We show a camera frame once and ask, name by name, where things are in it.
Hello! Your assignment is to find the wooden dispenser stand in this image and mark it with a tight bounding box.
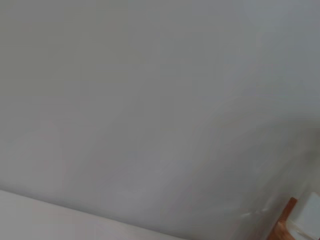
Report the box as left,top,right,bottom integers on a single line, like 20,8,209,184
271,196,298,240

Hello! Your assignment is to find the clear glass water dispenser jar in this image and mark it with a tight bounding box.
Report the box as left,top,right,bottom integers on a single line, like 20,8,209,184
287,191,320,240

